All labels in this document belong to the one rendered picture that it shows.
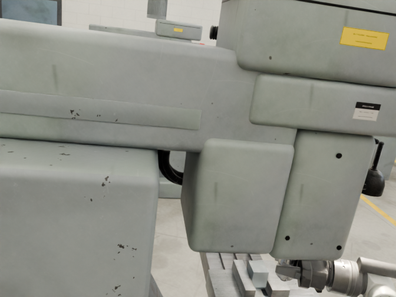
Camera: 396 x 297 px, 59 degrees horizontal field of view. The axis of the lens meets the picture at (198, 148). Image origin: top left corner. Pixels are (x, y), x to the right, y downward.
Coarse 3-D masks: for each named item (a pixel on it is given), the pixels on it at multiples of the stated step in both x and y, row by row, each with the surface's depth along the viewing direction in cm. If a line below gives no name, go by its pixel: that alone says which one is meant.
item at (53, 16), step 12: (0, 0) 626; (12, 0) 627; (24, 0) 629; (36, 0) 632; (48, 0) 636; (60, 0) 638; (0, 12) 632; (12, 12) 633; (24, 12) 635; (36, 12) 638; (48, 12) 641; (60, 12) 645; (48, 24) 647; (60, 24) 651
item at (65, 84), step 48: (0, 48) 56; (48, 48) 57; (96, 48) 58; (144, 48) 59; (192, 48) 61; (0, 96) 58; (48, 96) 59; (96, 96) 61; (144, 96) 62; (192, 96) 63; (240, 96) 64; (96, 144) 65; (144, 144) 65; (192, 144) 66; (288, 144) 69
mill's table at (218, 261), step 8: (200, 256) 149; (208, 256) 137; (216, 256) 138; (224, 256) 139; (232, 256) 142; (240, 256) 140; (248, 256) 143; (256, 256) 141; (208, 264) 133; (216, 264) 133; (224, 264) 134; (232, 264) 134
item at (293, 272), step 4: (276, 268) 89; (280, 268) 89; (284, 268) 89; (288, 268) 88; (292, 268) 88; (296, 268) 88; (300, 268) 88; (276, 272) 89; (280, 272) 89; (284, 272) 89; (288, 272) 89; (292, 272) 89; (296, 272) 88; (300, 272) 88; (288, 276) 89; (292, 276) 89; (296, 276) 88; (300, 276) 88
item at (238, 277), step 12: (240, 264) 117; (216, 276) 115; (228, 276) 116; (240, 276) 111; (216, 288) 110; (228, 288) 111; (240, 288) 109; (252, 288) 106; (264, 288) 113; (300, 288) 115; (312, 288) 116
